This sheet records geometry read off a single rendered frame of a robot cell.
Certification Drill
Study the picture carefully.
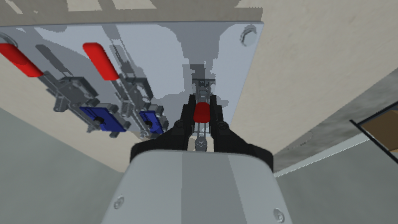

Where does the blue flat plate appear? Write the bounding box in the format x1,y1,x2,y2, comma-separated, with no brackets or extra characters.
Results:
79,103,127,132

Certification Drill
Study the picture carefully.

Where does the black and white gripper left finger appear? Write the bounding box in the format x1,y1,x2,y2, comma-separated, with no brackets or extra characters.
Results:
130,94,196,162

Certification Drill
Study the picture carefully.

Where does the grey fixture plate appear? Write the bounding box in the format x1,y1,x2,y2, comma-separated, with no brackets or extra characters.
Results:
0,21,265,132

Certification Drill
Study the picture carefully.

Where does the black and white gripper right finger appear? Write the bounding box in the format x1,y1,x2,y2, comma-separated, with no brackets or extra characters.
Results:
209,95,274,172

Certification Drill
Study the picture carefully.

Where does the blue flat metal blank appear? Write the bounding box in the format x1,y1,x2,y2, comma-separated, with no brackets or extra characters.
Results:
139,106,164,134

